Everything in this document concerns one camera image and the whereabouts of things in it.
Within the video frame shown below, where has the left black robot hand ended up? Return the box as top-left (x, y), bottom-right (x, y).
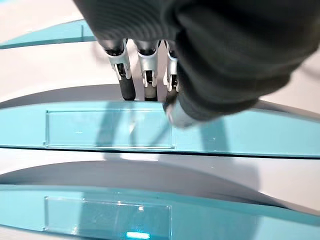
top-left (72, 0), bottom-right (320, 130)

